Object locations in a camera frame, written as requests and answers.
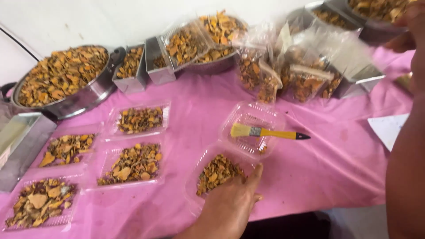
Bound person's left hand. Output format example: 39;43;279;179
193;163;265;239

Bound person's right hand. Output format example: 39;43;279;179
385;1;425;68

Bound round steel bowl of turmeric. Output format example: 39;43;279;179
345;0;410;44

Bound clear plastic clamshell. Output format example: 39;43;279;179
184;100;287;218

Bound empty steel tin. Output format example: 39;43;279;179
332;63;386;99

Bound rectangular steel tin of turmeric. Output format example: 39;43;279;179
304;0;364;38

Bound plastic bag of dried turmeric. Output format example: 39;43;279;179
235;45;268;92
256;61;283;104
320;68;345;100
282;64;334;103

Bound heap of empty clear bags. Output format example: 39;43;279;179
232;21;377;78

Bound white paper sheet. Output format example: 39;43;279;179
367;113;411;152

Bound pink tablecloth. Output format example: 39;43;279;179
0;46;415;239

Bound steel colander of turmeric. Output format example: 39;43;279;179
184;10;249;75

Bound person's dark clothing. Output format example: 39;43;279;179
239;211;332;239

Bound filled closed clear clamshell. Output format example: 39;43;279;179
158;19;217;72

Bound dried turmeric pieces in clamshell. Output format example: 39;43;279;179
196;154;247;197

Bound small steel tin of turmeric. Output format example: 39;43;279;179
112;44;149;94
145;36;177;85

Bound clear tray of dried turmeric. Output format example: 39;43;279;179
83;139;167;193
104;100;172;142
31;122;104;170
0;173;84;233

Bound large steel pot of turmeric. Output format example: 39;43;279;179
0;45;127;121

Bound flat rectangular steel container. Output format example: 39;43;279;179
0;112;58;193

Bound yellow handled paintbrush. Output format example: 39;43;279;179
230;123;311;141

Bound black cable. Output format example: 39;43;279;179
0;26;41;62

